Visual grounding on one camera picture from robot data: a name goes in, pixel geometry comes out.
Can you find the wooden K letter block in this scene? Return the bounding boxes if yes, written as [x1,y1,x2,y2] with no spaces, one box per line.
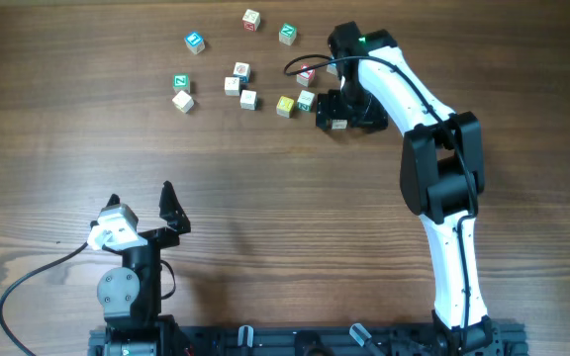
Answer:
[331,120,348,130]

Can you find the green sided wooden block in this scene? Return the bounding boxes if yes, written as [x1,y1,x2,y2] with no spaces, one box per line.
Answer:
[297,90,316,112]

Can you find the red I letter block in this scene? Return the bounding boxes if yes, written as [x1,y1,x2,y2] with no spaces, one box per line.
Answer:
[296,64,316,87]

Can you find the wooden fish nine block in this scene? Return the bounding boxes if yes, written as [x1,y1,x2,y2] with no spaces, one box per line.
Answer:
[239,89,257,111]

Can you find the blue H letter block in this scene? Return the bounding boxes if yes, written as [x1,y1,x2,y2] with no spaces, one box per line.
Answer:
[327,63,338,76]

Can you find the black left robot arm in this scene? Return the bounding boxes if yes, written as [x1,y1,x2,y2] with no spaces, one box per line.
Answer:
[87,181,191,330]

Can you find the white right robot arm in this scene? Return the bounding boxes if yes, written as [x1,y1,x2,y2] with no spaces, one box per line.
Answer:
[316,22,492,355]

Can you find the yellow letter block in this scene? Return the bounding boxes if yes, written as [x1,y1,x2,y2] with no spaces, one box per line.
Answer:
[276,96,295,118]

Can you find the green N block top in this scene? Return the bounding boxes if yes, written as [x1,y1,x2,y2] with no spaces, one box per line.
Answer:
[279,23,297,45]

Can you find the plain wooden block left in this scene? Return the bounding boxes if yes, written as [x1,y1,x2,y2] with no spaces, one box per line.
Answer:
[172,90,195,114]

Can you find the blue sided picture block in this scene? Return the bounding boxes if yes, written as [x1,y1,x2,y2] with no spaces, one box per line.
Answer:
[233,62,251,83]

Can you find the wooden picture block centre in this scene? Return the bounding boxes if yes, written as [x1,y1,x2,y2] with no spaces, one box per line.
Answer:
[224,77,241,96]

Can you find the green Z letter block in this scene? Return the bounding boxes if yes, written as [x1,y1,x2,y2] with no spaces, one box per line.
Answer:
[172,73,191,93]

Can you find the red letter block top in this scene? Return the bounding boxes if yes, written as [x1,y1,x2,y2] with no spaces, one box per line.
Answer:
[242,9,260,32]

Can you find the blue I letter block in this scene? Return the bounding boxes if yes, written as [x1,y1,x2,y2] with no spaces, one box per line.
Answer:
[184,32,205,54]

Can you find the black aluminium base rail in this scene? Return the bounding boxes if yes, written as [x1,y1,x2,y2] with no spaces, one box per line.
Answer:
[87,315,529,356]

